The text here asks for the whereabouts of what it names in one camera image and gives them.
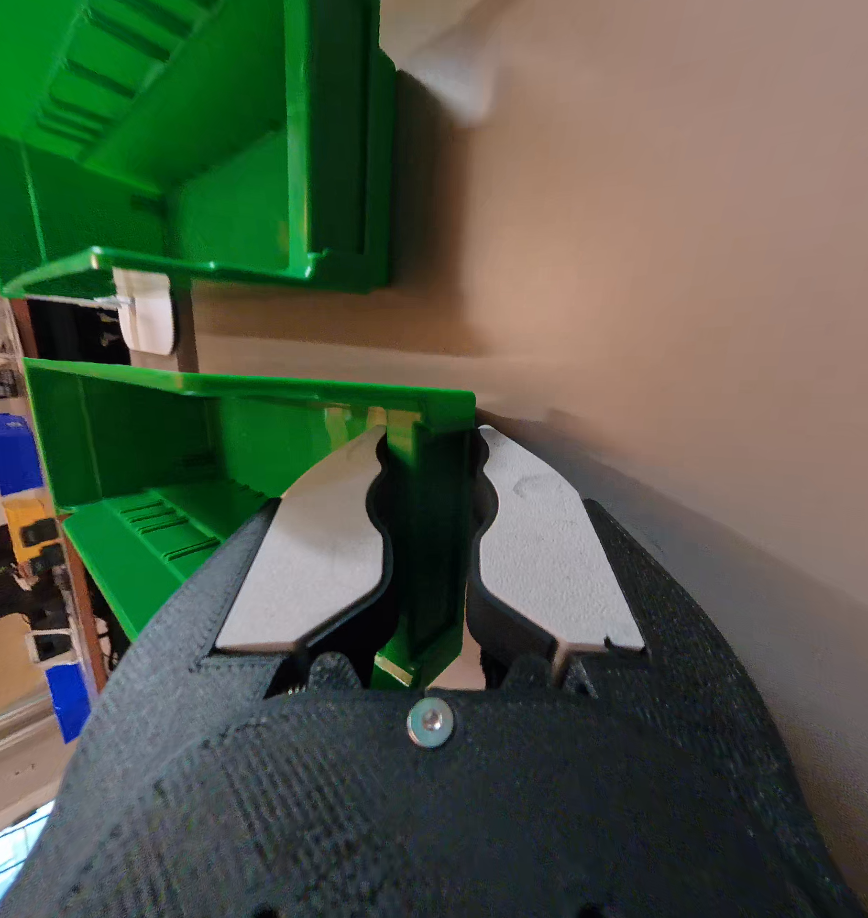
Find green plastic storage bin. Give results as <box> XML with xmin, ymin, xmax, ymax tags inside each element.
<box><xmin>23</xmin><ymin>357</ymin><xmax>478</xmax><ymax>693</ymax></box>
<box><xmin>0</xmin><ymin>0</ymin><xmax>397</xmax><ymax>298</ymax></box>

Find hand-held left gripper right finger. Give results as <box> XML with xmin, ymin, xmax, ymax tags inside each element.
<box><xmin>467</xmin><ymin>425</ymin><xmax>648</xmax><ymax>688</ymax></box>

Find white document stand frame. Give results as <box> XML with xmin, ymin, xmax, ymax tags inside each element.
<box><xmin>111</xmin><ymin>269</ymin><xmax>180</xmax><ymax>356</ymax></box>

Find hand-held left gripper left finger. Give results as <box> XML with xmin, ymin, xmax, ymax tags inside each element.
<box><xmin>213</xmin><ymin>425</ymin><xmax>399</xmax><ymax>693</ymax></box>

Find grey desk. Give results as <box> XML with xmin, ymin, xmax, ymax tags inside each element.
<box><xmin>176</xmin><ymin>0</ymin><xmax>868</xmax><ymax>918</ymax></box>

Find yellow box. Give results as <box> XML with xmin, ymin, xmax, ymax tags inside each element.
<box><xmin>2</xmin><ymin>497</ymin><xmax>60</xmax><ymax>565</ymax></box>

